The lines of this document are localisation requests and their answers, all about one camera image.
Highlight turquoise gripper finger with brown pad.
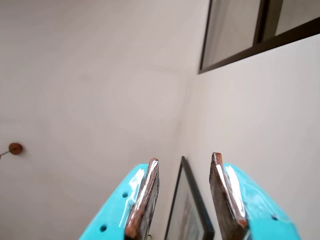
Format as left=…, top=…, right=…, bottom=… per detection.
left=78, top=157, right=161, bottom=240
left=209, top=151, right=302, bottom=240

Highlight dark framed window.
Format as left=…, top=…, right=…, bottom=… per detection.
left=198, top=0, right=320, bottom=75

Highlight black framed wall picture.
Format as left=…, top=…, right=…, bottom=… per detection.
left=163, top=156, right=216, bottom=240

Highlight round wooden wall knob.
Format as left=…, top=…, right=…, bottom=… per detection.
left=8, top=142, right=24, bottom=156

